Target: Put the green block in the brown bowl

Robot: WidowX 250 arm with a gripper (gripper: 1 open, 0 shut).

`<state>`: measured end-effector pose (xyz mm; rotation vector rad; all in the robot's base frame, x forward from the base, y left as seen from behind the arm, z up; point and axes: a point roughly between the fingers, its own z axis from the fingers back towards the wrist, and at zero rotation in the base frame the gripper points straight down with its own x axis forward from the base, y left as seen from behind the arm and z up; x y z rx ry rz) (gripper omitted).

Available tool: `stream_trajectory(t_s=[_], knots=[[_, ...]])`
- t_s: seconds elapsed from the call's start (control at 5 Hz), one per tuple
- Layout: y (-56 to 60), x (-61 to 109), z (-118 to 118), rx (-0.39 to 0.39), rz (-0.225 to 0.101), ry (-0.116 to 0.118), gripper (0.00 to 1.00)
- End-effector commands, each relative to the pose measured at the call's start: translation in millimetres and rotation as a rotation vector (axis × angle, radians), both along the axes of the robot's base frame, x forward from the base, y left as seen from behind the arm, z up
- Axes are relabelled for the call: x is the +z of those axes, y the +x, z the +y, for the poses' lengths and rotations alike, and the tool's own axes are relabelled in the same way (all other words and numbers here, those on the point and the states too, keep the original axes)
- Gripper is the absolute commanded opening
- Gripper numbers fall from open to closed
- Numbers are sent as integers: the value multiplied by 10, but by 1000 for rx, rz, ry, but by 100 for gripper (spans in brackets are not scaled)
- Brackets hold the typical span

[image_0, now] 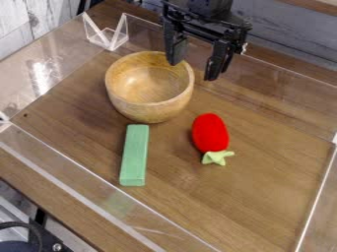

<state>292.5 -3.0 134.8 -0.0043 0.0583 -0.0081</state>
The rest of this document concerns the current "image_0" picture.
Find clear acrylic tray wall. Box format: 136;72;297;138
0;112;219;252

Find black clamp with cable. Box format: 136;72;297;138
0;208;73;252

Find green rectangular block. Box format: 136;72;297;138
120;124;150;186

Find clear acrylic corner bracket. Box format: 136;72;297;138
81;13;128;51

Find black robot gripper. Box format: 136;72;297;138
160;0;253;81

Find brown wooden bowl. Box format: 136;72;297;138
104;51;195;124

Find red plush strawberry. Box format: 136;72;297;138
191;113;234;166

